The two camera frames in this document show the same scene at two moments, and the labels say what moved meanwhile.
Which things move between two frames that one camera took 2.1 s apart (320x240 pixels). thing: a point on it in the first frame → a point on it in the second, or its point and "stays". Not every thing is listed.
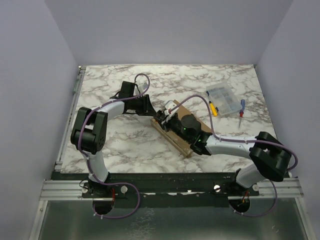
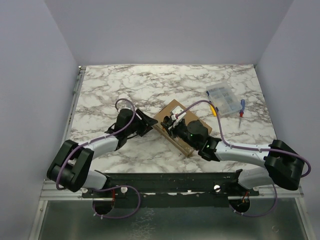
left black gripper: [146, 109] → [145, 122]
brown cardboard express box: [181, 143] stays
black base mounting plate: [162, 189] stays
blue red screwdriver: [242, 110] stays
